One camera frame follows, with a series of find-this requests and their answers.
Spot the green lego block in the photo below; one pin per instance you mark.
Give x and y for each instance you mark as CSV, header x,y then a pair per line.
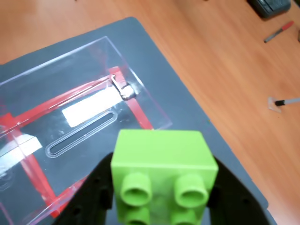
x,y
164,154

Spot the red tape strip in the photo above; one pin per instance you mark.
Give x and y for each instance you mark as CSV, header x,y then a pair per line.
x,y
37,178
140,114
116,71
55,211

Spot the clear plastic piece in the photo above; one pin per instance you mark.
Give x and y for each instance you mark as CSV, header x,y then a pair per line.
x,y
273,107

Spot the red capped marker pen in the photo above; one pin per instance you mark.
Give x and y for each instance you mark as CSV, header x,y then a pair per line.
x,y
279,31

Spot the small metal box latch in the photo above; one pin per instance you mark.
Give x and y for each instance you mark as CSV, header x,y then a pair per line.
x,y
127,92

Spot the gray pen black tip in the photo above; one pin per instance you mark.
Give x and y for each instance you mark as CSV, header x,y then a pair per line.
x,y
280,102

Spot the dark gray device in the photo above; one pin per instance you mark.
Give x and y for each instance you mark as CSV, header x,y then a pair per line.
x,y
269,7

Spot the gray foam mat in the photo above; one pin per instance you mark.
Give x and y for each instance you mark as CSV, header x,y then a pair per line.
x,y
145,65

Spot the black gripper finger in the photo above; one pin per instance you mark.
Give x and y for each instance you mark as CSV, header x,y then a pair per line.
x,y
91,201
236,204

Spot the transparent acrylic box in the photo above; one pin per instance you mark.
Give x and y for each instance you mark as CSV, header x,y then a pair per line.
x,y
82,131

